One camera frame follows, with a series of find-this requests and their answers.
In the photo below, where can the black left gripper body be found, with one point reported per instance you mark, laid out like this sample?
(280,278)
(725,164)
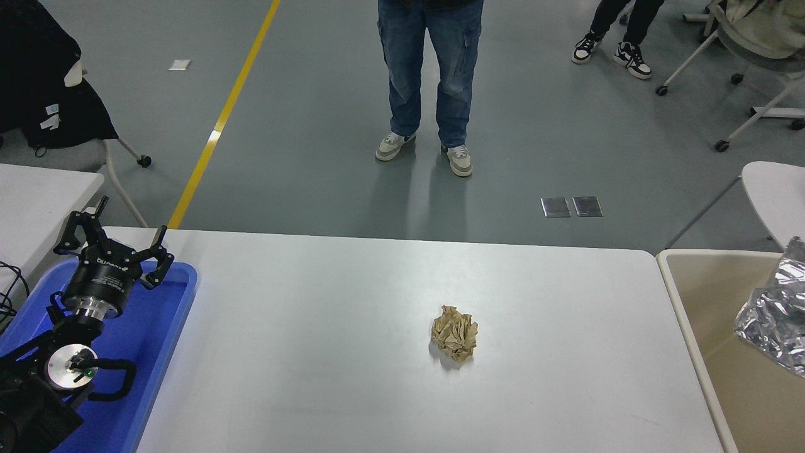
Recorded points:
(100,280)

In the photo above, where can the tan paper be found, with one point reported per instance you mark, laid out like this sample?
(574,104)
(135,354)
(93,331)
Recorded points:
(454,333)

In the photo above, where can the silver foil tray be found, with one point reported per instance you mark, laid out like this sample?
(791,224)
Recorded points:
(777,314)

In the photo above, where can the white side table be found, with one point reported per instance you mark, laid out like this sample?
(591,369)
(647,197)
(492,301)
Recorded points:
(38,201)

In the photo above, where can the blue plastic tray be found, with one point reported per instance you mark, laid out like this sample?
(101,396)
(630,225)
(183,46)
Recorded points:
(144,327)

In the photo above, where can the yellow floor tape line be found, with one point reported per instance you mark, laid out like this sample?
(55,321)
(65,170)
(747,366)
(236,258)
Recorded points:
(220,119)

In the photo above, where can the black jacket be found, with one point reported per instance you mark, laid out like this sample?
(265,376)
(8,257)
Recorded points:
(38,75)

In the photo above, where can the white paper scrap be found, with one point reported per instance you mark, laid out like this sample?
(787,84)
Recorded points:
(180,65)

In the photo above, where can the person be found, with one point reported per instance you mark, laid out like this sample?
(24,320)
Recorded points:
(402,63)
(635,25)

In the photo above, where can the metal floor plate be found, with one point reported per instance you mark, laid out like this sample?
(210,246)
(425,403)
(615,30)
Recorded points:
(587,206)
(555,207)

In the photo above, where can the large pale bin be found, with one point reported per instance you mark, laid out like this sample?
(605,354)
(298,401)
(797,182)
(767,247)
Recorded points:
(704,314)

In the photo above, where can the white wheeled chair base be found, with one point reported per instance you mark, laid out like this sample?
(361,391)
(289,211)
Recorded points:
(698,17)

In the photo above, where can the grey white-legged wheeled chair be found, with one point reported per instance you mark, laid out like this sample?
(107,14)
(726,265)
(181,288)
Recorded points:
(761,63)

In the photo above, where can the cream coat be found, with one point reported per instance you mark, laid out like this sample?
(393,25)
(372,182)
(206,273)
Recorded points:
(767,25)

